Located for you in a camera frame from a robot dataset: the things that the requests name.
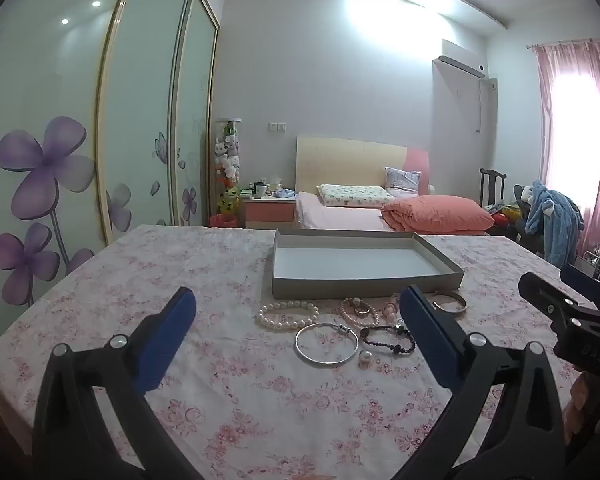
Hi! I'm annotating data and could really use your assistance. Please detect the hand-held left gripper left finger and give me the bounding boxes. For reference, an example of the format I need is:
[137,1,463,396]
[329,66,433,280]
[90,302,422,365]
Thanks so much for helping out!
[32,286,198,480]

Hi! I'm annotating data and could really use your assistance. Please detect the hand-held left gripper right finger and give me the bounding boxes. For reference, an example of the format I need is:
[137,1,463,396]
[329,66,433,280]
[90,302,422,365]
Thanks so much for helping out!
[395,284,568,480]

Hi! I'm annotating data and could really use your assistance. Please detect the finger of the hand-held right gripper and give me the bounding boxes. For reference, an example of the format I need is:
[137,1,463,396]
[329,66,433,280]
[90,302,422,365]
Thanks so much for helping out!
[518,271,600,332]
[560,262,600,319]

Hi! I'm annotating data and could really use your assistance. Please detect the black bead bracelet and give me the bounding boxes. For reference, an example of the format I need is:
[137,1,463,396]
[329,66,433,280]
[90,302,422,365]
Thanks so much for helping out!
[359,324,417,356]

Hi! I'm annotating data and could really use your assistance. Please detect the wide silver bangle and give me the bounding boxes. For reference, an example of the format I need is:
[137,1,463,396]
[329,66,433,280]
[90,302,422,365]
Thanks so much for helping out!
[431,290,467,313]

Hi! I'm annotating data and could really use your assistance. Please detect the large pink bead bracelet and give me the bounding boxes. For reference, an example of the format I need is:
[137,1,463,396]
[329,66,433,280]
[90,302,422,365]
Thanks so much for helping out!
[381,295,406,323]

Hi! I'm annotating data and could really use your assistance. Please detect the pink pearl bracelet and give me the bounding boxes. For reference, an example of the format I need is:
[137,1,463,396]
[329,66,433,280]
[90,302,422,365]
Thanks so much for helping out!
[340,296,381,329]

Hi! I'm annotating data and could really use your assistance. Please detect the grey cardboard box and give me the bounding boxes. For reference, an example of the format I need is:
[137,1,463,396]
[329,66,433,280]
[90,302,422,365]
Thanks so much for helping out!
[260,228,465,300]

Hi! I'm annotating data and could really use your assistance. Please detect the thin silver bangle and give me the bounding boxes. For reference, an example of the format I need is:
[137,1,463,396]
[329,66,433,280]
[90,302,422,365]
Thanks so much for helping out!
[294,322,361,366]

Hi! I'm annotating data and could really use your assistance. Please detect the white pearl bracelet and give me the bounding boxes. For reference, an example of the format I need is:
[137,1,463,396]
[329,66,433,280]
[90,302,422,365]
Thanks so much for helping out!
[255,300,320,332]

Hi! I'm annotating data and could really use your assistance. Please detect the person's right hand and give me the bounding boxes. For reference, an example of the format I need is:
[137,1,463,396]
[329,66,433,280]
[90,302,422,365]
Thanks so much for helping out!
[569,372,600,442]

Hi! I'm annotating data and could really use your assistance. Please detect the blue plush robe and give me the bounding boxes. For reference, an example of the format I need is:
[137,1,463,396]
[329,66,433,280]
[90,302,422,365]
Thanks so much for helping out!
[524,179,586,268]

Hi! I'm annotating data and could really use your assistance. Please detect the pink floral tablecloth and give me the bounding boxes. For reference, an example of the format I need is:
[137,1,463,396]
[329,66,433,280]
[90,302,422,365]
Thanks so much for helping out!
[0,224,600,480]

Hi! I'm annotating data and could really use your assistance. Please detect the colourful plastic toys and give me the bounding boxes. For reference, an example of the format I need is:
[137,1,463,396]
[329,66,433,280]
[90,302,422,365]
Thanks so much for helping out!
[490,202,523,233]

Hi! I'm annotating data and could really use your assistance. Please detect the dark wooden chair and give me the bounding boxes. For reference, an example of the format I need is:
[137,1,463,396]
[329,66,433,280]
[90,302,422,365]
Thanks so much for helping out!
[479,167,508,211]

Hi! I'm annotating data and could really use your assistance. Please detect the salmon pink pillow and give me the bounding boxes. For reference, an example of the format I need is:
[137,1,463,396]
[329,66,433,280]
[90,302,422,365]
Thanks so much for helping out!
[381,195,496,233]

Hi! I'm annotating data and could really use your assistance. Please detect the pink curtain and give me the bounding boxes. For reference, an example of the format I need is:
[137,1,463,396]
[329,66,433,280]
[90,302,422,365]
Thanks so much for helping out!
[527,40,600,256]

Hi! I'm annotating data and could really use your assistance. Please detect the yellow green plush toy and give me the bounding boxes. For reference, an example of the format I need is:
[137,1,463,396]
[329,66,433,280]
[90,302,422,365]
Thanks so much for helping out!
[217,187,242,216]

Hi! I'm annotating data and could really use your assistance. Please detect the light purple pillow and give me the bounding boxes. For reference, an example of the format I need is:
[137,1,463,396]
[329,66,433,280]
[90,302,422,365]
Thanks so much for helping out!
[384,166,423,197]

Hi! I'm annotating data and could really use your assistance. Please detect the floral white pillow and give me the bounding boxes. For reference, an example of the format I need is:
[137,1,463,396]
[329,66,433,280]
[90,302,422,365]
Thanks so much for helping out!
[316,183,390,208]

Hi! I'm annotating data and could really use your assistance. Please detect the pink white nightstand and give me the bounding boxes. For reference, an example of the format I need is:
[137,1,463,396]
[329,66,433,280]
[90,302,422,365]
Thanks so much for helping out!
[243,195,297,230]

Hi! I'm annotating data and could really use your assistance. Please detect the clear tube of plush toys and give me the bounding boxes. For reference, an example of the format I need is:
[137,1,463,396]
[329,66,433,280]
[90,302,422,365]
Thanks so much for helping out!
[213,118,242,228]

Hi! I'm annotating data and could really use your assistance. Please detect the bed with beige headboard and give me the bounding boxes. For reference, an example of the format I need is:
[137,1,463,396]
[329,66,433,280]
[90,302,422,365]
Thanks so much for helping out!
[294,135,496,236]

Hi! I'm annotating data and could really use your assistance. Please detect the white air conditioner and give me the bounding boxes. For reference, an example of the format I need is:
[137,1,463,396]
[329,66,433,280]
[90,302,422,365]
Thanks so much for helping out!
[437,55,487,79]

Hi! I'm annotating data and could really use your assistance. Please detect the floral sliding door wardrobe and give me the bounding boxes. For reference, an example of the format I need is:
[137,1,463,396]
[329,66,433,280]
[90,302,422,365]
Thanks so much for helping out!
[0,0,221,306]

